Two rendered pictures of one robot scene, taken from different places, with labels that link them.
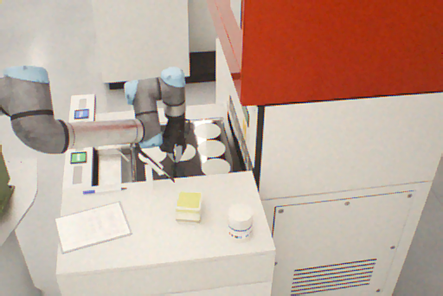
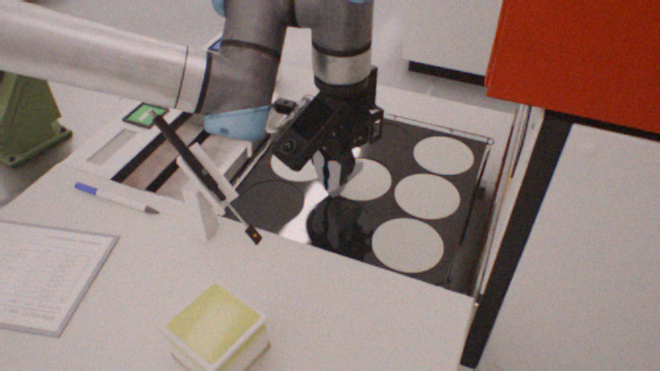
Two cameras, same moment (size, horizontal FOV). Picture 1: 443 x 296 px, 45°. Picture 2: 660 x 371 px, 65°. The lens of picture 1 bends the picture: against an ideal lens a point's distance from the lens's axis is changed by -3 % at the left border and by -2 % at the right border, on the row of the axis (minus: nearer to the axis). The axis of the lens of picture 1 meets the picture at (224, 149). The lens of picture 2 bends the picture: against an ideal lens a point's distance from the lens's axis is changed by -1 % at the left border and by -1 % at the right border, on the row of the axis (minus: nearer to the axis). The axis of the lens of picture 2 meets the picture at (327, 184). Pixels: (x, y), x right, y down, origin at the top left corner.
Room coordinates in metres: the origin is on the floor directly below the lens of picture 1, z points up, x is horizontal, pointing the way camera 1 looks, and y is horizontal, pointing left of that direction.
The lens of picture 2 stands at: (0.98, -0.14, 1.46)
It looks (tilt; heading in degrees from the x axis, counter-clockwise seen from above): 43 degrees down; 33
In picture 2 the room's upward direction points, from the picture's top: straight up
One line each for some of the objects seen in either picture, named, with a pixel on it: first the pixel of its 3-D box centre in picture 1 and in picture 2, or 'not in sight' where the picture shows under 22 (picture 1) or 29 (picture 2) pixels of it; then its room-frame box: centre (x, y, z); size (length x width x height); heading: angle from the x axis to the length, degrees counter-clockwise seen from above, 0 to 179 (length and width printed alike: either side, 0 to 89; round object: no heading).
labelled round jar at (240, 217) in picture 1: (240, 222); not in sight; (1.08, -0.05, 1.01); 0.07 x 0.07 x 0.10
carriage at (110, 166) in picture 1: (110, 168); (218, 159); (1.47, 0.41, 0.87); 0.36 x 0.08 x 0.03; 10
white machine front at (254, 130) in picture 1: (234, 89); (538, 83); (1.76, -0.03, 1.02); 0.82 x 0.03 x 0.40; 10
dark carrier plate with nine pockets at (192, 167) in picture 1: (182, 151); (361, 179); (1.53, 0.15, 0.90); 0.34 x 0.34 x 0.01; 10
